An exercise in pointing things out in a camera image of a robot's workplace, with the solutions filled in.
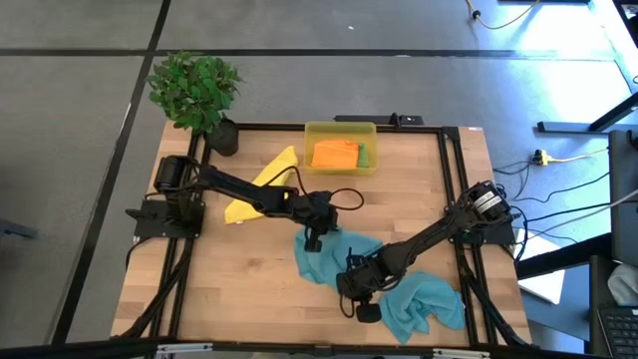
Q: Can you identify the black desk leg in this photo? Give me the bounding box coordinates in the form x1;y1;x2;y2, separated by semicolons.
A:
536;92;638;135

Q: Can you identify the blue microfiber towel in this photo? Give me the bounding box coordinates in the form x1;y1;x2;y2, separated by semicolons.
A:
378;271;468;346
292;227;386;289

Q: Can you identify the black bar device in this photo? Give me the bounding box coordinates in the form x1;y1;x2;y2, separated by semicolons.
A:
334;113;426;127

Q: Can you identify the grey floor object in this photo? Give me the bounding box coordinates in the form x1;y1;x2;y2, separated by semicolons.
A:
0;217;38;241

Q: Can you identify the silver frame bracket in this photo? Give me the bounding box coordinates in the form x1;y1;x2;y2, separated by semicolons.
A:
155;342;215;358
432;347;491;359

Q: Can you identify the black metal table frame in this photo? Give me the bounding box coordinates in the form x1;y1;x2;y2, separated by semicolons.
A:
112;122;534;359

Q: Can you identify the yellow power cable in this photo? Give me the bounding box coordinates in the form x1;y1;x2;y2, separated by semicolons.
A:
550;147;610;165

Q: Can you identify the white paper sheet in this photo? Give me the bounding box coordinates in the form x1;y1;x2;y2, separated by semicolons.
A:
516;233;567;306

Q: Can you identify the yellow microfiber towel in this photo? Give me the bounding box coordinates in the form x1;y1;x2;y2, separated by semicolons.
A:
223;145;300;225

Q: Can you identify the orange microfiber towel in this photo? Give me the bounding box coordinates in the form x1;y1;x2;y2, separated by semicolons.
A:
310;138;360;170

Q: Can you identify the artificial green leafy plant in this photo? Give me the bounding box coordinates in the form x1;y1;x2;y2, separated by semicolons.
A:
146;50;245;135

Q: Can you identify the grey computer case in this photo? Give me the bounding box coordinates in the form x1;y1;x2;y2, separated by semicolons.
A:
608;130;638;266

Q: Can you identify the black laptop keyboard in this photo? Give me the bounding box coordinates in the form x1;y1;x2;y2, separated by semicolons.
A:
596;304;638;359

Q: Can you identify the white floor cable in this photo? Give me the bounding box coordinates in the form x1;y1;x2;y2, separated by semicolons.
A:
465;0;542;31

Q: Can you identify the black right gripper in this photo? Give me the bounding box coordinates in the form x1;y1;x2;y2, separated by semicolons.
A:
335;247;400;324

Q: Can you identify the yellow translucent plastic bin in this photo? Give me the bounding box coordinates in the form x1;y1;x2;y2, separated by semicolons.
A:
303;120;380;177

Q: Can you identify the black plant pot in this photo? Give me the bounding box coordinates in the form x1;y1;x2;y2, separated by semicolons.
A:
204;118;241;158

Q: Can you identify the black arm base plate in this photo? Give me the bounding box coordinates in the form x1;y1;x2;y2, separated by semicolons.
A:
446;208;517;246
124;198;205;240

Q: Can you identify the white crumpled cloth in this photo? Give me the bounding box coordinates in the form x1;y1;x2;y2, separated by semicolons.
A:
607;263;638;307

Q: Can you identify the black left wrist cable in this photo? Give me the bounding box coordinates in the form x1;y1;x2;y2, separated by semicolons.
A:
326;187;366;212

